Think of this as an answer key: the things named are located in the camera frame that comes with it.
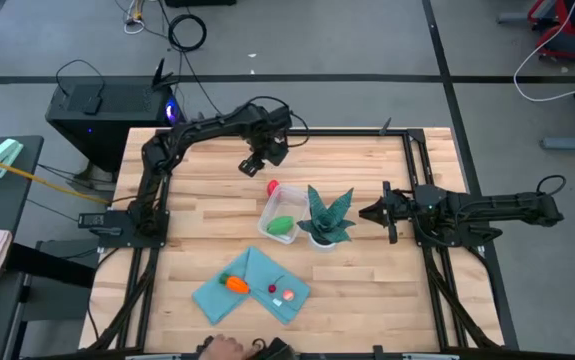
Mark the orange toy carrot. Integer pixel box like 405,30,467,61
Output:
217,272,252,296

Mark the green toy vegetable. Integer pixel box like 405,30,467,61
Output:
265,215,296,237

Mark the mint green stapler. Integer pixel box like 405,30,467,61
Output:
0,138,25,180

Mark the black antenna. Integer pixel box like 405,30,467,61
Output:
150,57,181,92

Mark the white plant pot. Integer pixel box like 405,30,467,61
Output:
308,232,338,253

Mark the coiled black cable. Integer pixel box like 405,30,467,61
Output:
167,13,209,53

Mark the green snake plant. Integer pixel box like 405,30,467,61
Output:
296,184,358,246

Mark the yellow cable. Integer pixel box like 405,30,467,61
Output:
0,148,113,205

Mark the black computer tower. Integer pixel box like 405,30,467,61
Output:
45,74,187,174

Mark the red black chair base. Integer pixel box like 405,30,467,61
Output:
526,0,575,62

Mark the black device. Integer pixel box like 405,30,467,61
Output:
246,336,298,360

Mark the teal folded cloth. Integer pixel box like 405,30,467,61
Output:
191,245,312,327

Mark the clear plastic tupperware container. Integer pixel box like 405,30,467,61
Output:
257,183,312,246

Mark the black beam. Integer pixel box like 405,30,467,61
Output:
5,241,97,290

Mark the small black box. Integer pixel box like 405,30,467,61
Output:
82,95,104,117

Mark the person's hand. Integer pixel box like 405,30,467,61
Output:
197,333,246,360

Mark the grey metal table foot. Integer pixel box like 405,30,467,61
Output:
539,132,575,154

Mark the black aluminium table frame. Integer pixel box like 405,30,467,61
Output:
86,127,506,351

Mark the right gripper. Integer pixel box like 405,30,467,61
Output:
359,180,421,245

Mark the white cable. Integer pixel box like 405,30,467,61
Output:
512,0,575,104

